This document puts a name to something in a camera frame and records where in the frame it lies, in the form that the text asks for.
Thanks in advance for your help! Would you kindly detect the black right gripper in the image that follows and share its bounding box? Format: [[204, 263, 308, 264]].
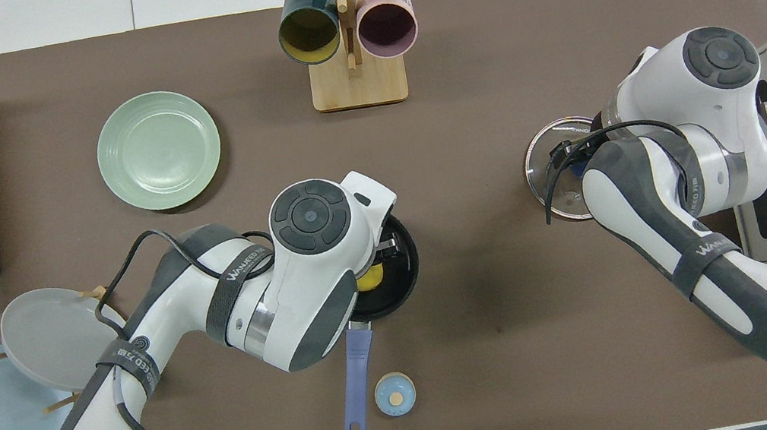
[[362, 131, 621, 263]]

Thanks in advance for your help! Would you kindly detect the glass pot lid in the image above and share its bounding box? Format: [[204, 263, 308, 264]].
[[516, 111, 617, 229]]

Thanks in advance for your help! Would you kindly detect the yellow potato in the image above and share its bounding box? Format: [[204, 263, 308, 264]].
[[353, 261, 389, 295]]

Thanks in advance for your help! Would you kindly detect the green plate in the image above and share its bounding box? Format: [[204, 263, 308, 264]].
[[87, 81, 231, 220]]

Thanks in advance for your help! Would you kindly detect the grey plate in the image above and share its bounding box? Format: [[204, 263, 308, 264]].
[[0, 276, 138, 404]]

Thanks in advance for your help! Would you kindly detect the brown table mat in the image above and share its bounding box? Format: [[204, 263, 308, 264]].
[[0, 0, 767, 430]]

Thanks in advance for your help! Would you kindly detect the wooden mug tree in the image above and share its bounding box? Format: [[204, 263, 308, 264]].
[[269, 0, 436, 121]]

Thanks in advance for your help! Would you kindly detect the pink mug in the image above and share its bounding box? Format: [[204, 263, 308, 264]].
[[351, 0, 423, 65]]

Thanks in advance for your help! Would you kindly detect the dark teal mug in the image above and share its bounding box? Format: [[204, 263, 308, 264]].
[[272, 0, 347, 71]]

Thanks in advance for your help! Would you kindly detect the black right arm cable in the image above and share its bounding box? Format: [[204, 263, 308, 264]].
[[532, 111, 699, 226]]

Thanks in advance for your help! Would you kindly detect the dark blue pot with handle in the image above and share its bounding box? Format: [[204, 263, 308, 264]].
[[311, 210, 448, 430]]

